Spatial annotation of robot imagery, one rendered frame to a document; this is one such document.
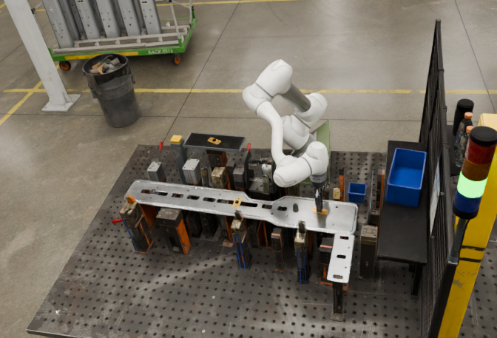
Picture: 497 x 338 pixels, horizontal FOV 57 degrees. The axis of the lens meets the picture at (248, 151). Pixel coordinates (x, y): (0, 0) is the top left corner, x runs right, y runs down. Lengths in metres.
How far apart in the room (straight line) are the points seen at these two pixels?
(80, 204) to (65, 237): 0.40
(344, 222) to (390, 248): 0.28
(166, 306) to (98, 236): 0.76
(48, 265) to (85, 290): 1.30
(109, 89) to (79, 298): 2.70
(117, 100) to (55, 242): 1.69
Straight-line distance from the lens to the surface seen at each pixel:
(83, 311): 2.82
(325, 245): 2.40
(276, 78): 2.51
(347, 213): 2.52
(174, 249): 2.82
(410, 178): 2.70
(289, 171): 2.13
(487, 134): 1.31
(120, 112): 5.23
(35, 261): 4.26
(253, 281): 2.64
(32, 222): 4.62
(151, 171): 2.89
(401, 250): 2.35
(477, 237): 1.75
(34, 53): 5.89
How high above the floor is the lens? 2.84
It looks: 39 degrees down
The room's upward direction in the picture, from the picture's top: 9 degrees counter-clockwise
